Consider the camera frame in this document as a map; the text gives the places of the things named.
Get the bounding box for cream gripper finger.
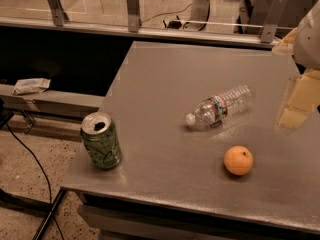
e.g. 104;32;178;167
272;28;298;55
278;68;320;129

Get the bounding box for orange fruit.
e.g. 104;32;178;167
224;146;254;176

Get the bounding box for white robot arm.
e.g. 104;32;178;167
272;0;320;129

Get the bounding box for green soda can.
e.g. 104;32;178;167
80;112;122;170

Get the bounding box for clear plastic water bottle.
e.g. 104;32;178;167
185;85;255;131

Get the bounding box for metal railing beam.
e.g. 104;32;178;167
0;17;280;49

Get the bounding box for grey side bench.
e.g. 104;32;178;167
0;84;103;118

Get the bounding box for white wipes packet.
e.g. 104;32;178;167
13;78;51;95

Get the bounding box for right metal railing bracket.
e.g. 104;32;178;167
260;0;288;43

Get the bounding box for metal railing bracket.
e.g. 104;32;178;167
260;0;288;43
126;0;141;33
47;0;69;27

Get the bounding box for middle metal railing bracket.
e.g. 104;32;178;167
126;0;141;33

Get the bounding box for left metal railing bracket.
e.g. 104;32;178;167
47;0;69;27

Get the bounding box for black floor cable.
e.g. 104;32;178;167
4;122;66;240

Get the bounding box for black table leg frame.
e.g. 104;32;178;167
0;189;66;240

